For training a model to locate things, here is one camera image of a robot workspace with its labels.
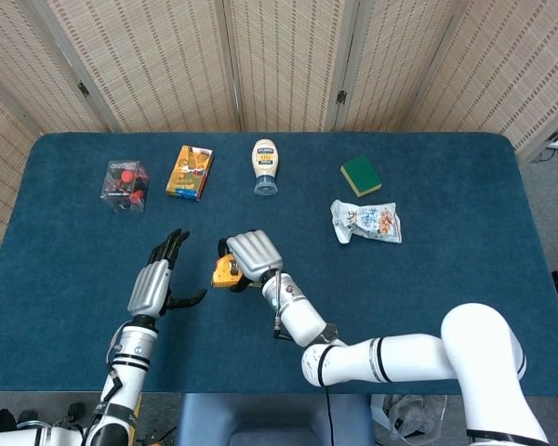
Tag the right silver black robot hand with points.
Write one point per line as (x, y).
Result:
(256, 255)

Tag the white crumpled snack packet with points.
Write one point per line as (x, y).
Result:
(367, 222)

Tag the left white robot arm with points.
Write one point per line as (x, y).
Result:
(128, 367)

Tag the clear box with red toy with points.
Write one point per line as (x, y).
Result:
(124, 186)

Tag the blue table cloth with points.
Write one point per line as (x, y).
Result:
(400, 288)

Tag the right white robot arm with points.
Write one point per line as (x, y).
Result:
(400, 360)

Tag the clear plastic bag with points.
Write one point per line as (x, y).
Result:
(407, 415)

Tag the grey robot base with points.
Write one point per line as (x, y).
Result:
(260, 418)

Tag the yellow tape measure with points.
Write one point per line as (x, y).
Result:
(223, 276)

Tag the green yellow sponge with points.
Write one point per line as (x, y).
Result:
(360, 175)

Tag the orange drink carton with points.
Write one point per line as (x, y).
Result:
(189, 173)

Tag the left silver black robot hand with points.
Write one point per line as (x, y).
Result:
(149, 288)

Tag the black caster wheel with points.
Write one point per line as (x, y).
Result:
(76, 410)

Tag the bamboo folding screen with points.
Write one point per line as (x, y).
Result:
(279, 60)

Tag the white mayonnaise squeeze bottle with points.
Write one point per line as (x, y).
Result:
(265, 162)

